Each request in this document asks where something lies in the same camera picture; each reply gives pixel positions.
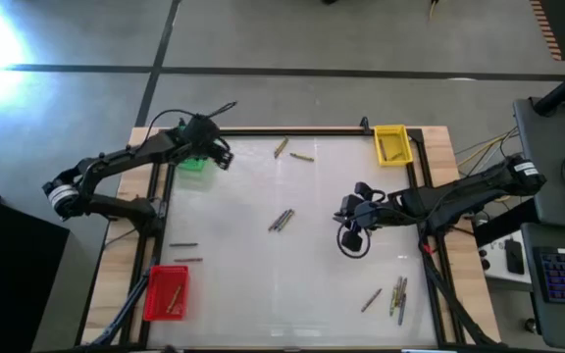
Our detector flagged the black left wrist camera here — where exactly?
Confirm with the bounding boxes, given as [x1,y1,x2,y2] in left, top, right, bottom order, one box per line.
[182,113,221,147]

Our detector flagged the yellow orange crayon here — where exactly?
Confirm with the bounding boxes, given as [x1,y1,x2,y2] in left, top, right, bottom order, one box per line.
[166,283,184,315]

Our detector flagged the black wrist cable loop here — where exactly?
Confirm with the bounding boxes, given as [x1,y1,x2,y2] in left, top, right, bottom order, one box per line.
[335,218,373,260]

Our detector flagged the green plastic basket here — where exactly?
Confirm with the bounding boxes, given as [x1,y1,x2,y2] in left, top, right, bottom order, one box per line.
[175,125,211,173]

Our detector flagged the thick black pole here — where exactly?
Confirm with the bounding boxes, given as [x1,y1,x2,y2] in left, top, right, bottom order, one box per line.
[532,61,565,118]

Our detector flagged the black handheld device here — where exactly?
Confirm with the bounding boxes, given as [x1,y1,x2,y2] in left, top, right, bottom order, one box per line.
[504,238,526,276]

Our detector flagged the red plastic basket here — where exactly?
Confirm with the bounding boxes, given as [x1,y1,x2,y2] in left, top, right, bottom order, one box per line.
[143,264,190,323]

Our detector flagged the black cabinet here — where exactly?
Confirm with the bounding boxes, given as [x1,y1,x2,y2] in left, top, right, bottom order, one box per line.
[0,178,71,353]

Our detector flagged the light wooden table board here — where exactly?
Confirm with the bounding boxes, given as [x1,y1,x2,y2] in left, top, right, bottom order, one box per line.
[79,126,502,344]

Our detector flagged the white control box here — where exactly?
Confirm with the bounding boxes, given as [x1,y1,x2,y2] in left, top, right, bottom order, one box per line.
[478,229,534,285]

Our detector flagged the black support strut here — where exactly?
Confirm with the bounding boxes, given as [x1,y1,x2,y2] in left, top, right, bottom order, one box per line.
[419,234,497,347]
[90,267,154,347]

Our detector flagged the dark grey desk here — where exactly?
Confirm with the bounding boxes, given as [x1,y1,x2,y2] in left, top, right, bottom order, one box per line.
[512,97,565,352]

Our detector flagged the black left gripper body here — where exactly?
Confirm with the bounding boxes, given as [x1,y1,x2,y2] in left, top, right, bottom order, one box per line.
[198,134,228,161]

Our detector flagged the yellow cable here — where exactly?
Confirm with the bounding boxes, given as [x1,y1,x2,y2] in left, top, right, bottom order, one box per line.
[456,126,520,171]

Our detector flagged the black aluminium table frame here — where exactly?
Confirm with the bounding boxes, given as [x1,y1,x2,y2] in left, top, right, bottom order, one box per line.
[120,126,460,347]

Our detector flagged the yellow plastic basket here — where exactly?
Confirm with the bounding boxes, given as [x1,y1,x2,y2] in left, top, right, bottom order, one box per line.
[373,124,415,168]

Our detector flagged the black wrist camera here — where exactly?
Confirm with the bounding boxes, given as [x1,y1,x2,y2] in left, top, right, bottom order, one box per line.
[339,194,362,219]
[182,113,221,147]

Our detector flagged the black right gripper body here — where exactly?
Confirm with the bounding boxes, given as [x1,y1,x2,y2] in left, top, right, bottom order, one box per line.
[340,181,387,253]

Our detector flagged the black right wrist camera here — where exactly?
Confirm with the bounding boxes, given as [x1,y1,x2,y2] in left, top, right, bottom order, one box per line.
[339,194,362,219]

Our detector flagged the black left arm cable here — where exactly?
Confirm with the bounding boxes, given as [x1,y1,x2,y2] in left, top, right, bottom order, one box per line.
[142,108,195,143]

